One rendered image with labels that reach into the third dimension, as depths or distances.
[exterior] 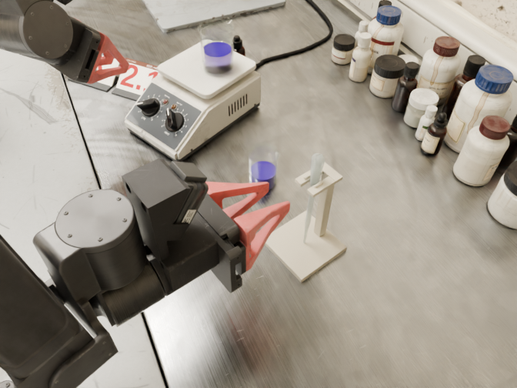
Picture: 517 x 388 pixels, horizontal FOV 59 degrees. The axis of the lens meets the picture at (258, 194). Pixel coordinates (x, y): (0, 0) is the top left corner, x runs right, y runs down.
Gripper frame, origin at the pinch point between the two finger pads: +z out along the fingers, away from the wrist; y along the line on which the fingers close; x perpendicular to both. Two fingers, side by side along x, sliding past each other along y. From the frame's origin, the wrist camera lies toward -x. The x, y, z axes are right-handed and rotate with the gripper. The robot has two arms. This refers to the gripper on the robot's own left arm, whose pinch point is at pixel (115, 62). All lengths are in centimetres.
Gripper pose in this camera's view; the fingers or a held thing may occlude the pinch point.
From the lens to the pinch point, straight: 72.7
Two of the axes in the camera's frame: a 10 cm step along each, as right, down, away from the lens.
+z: 5.0, 0.2, 8.7
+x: -4.3, 8.7, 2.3
